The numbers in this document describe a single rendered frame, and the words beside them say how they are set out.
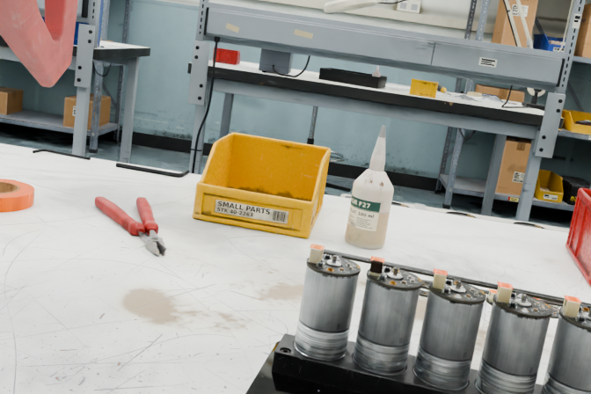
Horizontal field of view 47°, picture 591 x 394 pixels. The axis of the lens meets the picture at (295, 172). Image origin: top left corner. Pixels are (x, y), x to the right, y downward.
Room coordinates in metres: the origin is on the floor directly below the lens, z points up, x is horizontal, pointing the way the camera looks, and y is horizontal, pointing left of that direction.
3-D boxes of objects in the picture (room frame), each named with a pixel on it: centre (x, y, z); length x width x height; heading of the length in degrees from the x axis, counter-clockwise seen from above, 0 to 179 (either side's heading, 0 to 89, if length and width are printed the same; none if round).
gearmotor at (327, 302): (0.30, -0.02, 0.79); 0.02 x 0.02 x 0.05
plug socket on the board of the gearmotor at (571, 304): (0.28, -0.13, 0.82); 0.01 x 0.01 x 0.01; 79
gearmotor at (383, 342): (0.29, -0.05, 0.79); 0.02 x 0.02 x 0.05
